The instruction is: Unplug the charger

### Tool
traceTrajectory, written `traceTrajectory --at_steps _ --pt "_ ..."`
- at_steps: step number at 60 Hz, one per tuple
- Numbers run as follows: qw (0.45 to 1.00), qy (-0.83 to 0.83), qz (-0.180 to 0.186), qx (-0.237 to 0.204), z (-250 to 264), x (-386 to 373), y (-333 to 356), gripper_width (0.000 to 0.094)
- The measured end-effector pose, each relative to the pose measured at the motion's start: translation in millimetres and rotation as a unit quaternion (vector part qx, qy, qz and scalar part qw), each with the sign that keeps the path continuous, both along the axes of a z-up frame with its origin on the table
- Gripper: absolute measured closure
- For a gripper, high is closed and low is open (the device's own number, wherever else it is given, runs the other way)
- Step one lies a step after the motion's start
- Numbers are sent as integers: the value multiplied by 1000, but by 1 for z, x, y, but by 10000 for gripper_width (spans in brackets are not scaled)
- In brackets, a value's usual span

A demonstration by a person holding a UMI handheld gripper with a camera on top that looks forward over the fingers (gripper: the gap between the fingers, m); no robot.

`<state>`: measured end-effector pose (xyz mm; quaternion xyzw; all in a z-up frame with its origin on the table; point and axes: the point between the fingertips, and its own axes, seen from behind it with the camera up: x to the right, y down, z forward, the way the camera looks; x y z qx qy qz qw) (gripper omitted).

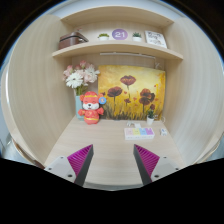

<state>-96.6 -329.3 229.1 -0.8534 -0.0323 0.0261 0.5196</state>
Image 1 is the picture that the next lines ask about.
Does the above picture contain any pink and white flower bouquet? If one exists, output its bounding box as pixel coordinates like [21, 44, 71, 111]
[62, 59, 101, 97]

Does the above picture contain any pastel multicolour power strip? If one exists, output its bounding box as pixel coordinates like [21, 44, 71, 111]
[123, 127, 156, 141]

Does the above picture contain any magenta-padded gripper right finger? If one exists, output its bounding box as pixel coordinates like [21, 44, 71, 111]
[133, 143, 183, 187]

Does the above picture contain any white light bar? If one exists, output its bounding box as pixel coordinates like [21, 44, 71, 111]
[99, 51, 157, 60]

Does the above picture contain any red plush toy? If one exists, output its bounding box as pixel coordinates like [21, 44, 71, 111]
[77, 91, 108, 125]

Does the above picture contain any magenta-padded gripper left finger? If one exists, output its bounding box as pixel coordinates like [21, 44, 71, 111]
[43, 143, 95, 187]

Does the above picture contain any yellow poppy flower painting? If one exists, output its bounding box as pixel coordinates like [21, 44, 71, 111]
[97, 64, 167, 121]

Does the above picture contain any small plant in white pot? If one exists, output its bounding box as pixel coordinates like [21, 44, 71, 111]
[145, 108, 156, 127]

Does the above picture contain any wooden shelf with items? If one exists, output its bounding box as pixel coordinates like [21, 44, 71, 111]
[51, 6, 184, 62]

